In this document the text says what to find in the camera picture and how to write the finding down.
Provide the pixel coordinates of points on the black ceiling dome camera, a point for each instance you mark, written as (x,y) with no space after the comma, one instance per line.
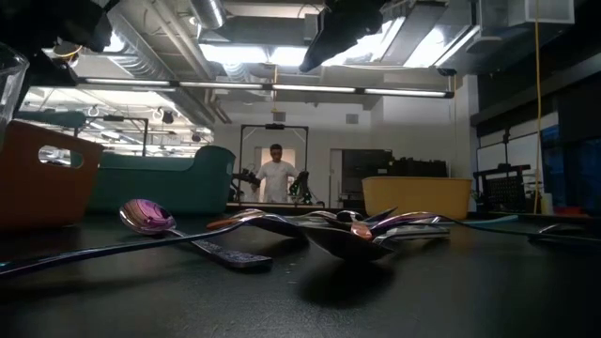
(447,72)

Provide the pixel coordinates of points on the teal plastic bin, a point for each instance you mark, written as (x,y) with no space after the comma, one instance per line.
(164,188)

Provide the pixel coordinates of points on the clear plastic bin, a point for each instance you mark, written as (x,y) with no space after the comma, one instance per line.
(11,89)

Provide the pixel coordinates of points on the background workstation table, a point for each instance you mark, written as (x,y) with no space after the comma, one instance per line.
(282,205)

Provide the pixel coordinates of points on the person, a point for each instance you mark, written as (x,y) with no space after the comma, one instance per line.
(277,180)

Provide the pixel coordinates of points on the black background cabinet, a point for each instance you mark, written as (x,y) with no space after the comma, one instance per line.
(366,169)

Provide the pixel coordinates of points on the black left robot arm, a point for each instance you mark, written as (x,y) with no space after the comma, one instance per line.
(47,19)

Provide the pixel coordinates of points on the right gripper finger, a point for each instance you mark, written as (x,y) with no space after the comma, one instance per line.
(319,51)

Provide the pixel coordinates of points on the yellow plastic bin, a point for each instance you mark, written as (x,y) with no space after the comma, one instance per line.
(422,197)

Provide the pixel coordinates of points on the long ceiling light bar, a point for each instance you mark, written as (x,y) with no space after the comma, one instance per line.
(310,88)

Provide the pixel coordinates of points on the round silver air duct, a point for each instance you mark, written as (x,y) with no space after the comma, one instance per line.
(211,11)

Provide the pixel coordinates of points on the black background station frame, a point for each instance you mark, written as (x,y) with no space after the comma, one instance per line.
(112,118)
(274,126)

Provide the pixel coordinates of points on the background black robot arm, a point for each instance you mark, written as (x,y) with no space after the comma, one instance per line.
(246,178)
(303,185)

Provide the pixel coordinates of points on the blue wall panel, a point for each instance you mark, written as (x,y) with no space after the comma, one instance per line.
(554,173)

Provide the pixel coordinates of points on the orange plastic bin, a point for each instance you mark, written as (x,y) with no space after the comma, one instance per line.
(42,197)

